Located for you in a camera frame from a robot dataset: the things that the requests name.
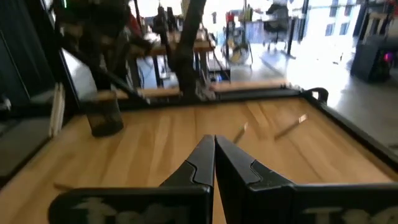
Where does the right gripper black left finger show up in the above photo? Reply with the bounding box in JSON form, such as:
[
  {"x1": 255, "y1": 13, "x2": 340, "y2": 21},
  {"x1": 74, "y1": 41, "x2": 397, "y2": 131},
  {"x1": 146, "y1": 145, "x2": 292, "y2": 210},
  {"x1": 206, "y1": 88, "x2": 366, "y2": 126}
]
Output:
[{"x1": 48, "y1": 134, "x2": 215, "y2": 224}]

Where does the black metal table frame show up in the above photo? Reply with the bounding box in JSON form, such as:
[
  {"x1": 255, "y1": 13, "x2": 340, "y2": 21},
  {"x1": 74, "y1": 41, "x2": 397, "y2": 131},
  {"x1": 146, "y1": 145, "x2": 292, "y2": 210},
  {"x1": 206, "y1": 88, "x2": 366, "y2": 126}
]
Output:
[{"x1": 60, "y1": 46, "x2": 398, "y2": 170}]

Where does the black office chair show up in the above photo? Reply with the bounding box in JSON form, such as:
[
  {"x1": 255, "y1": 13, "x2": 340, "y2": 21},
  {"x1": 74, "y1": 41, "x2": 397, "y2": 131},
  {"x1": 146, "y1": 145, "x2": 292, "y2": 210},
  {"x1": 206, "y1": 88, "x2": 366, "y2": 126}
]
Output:
[{"x1": 263, "y1": 2, "x2": 292, "y2": 52}]

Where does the black pen at left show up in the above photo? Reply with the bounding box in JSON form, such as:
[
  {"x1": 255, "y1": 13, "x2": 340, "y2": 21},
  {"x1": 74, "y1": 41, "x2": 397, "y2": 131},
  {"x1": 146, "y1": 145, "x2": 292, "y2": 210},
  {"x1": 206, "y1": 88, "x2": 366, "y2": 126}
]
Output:
[{"x1": 52, "y1": 182, "x2": 76, "y2": 192}]

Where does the black cabinet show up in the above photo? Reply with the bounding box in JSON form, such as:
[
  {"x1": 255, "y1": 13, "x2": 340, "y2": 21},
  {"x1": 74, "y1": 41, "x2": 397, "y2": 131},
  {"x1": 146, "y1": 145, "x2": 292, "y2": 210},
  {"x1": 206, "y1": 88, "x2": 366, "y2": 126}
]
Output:
[{"x1": 350, "y1": 34, "x2": 398, "y2": 83}]

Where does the wooden workbench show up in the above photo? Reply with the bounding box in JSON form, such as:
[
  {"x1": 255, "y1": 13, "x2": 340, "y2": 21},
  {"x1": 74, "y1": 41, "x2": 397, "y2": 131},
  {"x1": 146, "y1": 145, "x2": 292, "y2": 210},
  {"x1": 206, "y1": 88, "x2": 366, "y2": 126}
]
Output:
[{"x1": 136, "y1": 29, "x2": 217, "y2": 91}]

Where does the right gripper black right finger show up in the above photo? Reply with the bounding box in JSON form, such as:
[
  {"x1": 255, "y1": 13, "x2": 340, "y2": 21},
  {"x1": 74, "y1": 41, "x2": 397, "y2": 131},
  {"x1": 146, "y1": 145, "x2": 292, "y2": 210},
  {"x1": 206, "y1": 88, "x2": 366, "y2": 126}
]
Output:
[{"x1": 215, "y1": 134, "x2": 398, "y2": 224}]

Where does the silver aluminium bracket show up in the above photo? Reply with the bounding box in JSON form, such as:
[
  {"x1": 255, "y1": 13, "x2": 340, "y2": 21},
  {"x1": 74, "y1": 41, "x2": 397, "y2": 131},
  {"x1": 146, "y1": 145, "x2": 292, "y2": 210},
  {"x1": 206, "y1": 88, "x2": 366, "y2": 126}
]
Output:
[{"x1": 49, "y1": 82, "x2": 67, "y2": 138}]

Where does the black partition panel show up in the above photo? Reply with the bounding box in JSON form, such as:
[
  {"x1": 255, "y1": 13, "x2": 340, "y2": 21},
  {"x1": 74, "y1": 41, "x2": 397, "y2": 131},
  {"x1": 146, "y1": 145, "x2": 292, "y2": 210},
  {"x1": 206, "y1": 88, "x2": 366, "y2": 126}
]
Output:
[{"x1": 0, "y1": 0, "x2": 58, "y2": 105}]

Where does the dark mesh brush cup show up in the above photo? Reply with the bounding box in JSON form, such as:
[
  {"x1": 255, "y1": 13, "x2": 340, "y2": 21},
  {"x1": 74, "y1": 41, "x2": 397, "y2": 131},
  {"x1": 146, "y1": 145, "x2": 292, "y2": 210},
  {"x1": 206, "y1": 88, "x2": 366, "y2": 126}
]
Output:
[{"x1": 83, "y1": 91, "x2": 125, "y2": 138}]

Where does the yellow floor fan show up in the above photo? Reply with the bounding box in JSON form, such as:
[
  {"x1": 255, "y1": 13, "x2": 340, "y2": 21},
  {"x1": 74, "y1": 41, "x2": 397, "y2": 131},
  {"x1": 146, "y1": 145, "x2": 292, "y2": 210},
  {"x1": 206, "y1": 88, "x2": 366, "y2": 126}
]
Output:
[{"x1": 221, "y1": 11, "x2": 253, "y2": 67}]

